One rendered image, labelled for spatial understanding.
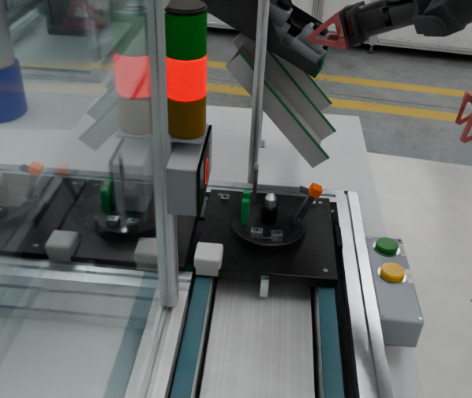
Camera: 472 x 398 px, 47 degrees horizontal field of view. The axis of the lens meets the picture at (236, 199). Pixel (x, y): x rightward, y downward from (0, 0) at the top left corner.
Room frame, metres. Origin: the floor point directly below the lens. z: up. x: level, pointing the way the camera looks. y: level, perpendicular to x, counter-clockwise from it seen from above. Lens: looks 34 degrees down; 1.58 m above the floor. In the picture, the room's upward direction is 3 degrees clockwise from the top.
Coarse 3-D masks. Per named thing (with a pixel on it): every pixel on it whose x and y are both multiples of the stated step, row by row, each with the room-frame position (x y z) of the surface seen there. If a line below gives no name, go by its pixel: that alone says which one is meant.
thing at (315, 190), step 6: (300, 186) 0.80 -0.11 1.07; (312, 186) 0.79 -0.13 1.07; (318, 186) 0.80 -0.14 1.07; (300, 192) 0.79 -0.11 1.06; (306, 192) 0.79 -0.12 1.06; (312, 192) 0.79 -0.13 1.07; (318, 192) 0.79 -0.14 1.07; (306, 198) 0.80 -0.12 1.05; (312, 198) 0.79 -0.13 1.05; (306, 204) 0.79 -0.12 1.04; (300, 210) 0.79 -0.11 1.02; (306, 210) 0.79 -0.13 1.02; (300, 216) 0.79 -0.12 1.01
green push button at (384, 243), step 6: (378, 240) 0.78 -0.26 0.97; (384, 240) 0.78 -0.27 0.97; (390, 240) 0.78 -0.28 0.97; (378, 246) 0.77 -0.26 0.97; (384, 246) 0.77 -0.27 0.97; (390, 246) 0.77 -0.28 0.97; (396, 246) 0.77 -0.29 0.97; (384, 252) 0.76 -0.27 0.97; (390, 252) 0.76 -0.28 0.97; (396, 252) 0.76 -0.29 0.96
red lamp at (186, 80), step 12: (168, 60) 0.60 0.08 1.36; (180, 60) 0.60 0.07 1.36; (192, 60) 0.60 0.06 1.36; (204, 60) 0.61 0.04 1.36; (168, 72) 0.60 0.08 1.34; (180, 72) 0.59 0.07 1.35; (192, 72) 0.60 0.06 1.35; (204, 72) 0.61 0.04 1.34; (168, 84) 0.60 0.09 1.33; (180, 84) 0.59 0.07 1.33; (192, 84) 0.60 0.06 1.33; (204, 84) 0.61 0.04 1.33; (168, 96) 0.60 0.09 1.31; (180, 96) 0.59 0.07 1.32; (192, 96) 0.60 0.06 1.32
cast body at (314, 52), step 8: (312, 24) 1.06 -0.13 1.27; (320, 24) 1.06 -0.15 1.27; (304, 32) 1.04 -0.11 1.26; (320, 32) 1.04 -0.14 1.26; (288, 40) 1.07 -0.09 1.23; (296, 40) 1.04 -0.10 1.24; (304, 40) 1.04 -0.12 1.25; (296, 48) 1.04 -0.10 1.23; (304, 48) 1.04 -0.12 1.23; (312, 48) 1.03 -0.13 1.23; (320, 48) 1.06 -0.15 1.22; (304, 56) 1.03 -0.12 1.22; (312, 56) 1.03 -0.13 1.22; (320, 56) 1.02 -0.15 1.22
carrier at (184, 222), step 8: (184, 216) 0.83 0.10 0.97; (192, 216) 0.83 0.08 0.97; (184, 224) 0.80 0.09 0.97; (192, 224) 0.81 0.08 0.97; (184, 232) 0.78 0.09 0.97; (192, 232) 0.78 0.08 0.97; (184, 240) 0.76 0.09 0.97; (192, 240) 0.77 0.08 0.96; (184, 248) 0.74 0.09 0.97; (184, 256) 0.72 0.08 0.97; (184, 264) 0.70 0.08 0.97
